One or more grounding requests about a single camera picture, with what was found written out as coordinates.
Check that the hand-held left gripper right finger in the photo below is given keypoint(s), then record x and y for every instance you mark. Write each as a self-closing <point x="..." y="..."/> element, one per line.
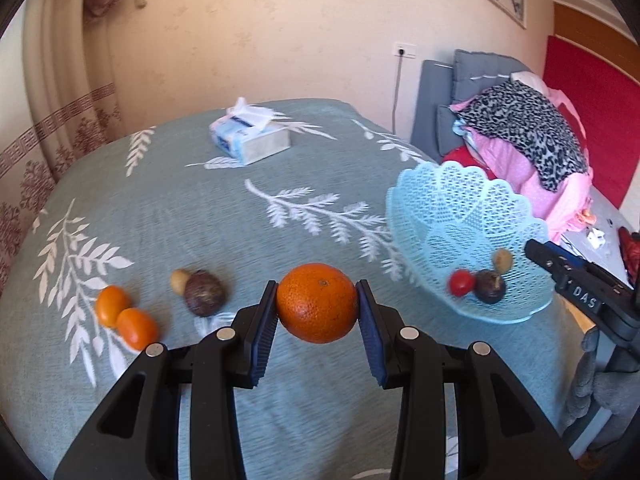
<point x="371" y="332"/>

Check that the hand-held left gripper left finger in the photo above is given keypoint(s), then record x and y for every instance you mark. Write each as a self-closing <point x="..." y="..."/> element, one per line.
<point x="265" y="332"/>

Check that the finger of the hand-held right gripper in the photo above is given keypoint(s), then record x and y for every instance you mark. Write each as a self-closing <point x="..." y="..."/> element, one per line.
<point x="545" y="257"/>

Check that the small yellow-green fruit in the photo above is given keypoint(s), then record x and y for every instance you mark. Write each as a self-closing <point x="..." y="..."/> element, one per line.
<point x="502" y="260"/>
<point x="178" y="281"/>

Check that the large rough-skinned orange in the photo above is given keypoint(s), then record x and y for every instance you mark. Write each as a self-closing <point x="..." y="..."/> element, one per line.
<point x="317" y="305"/>

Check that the dark purple passion fruit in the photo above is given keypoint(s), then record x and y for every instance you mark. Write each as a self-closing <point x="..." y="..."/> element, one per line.
<point x="205" y="294"/>
<point x="490" y="287"/>

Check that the small red tomato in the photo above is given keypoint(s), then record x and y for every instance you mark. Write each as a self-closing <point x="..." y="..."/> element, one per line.
<point x="461" y="283"/>

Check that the light blue lattice basket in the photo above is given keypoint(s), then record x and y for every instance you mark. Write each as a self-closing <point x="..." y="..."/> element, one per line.
<point x="450" y="210"/>

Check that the smooth oblong mandarin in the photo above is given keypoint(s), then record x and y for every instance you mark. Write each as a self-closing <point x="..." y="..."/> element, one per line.
<point x="137" y="330"/>
<point x="109" y="304"/>

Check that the small white object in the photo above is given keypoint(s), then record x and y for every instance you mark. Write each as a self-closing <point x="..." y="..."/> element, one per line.
<point x="596" y="238"/>

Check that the small orange object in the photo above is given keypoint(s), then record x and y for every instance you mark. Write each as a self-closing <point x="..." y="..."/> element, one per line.
<point x="583" y="217"/>

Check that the pink dotted blanket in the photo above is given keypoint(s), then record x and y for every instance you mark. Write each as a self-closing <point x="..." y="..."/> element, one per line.
<point x="545" y="195"/>

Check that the dark red cloth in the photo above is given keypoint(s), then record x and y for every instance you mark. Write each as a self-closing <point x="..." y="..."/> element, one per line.
<point x="629" y="252"/>

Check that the grey bedsheet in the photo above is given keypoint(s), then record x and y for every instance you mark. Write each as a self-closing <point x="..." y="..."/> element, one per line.
<point x="607" y="210"/>

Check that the grey fuzzy fabric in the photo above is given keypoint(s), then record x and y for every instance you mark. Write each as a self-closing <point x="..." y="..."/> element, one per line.
<point x="605" y="400"/>

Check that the red pillow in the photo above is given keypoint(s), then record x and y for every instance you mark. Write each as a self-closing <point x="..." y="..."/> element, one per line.
<point x="462" y="157"/>

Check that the leopard-print cloth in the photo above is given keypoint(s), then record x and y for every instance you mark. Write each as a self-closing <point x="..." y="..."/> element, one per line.
<point x="530" y="125"/>

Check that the small grey cushion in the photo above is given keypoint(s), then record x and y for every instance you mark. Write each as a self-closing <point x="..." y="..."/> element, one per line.
<point x="447" y="130"/>

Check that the white pillow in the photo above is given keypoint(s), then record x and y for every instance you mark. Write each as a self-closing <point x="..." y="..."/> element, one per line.
<point x="530" y="81"/>

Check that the blue white tissue pack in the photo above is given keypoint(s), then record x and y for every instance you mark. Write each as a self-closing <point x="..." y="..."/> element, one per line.
<point x="260" y="142"/>

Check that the large grey cushion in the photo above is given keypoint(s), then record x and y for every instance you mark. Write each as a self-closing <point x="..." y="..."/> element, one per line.
<point x="480" y="67"/>

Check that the beige patterned curtain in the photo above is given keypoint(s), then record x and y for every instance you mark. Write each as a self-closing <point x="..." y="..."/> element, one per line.
<point x="65" y="85"/>

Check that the red wall panel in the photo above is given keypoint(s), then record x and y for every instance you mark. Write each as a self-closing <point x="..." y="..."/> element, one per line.
<point x="595" y="110"/>

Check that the orange wooden panel frame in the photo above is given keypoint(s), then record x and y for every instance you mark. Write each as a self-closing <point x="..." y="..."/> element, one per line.
<point x="590" y="27"/>

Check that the white wall outlet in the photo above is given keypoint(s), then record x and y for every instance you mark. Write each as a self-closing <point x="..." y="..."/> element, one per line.
<point x="404" y="50"/>

